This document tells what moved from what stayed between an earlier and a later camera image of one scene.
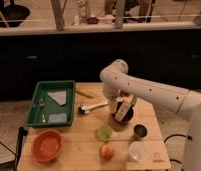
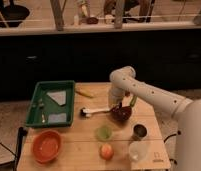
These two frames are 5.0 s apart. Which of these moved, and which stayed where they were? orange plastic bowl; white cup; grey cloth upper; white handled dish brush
Moved: white handled dish brush
Stayed: orange plastic bowl; grey cloth upper; white cup
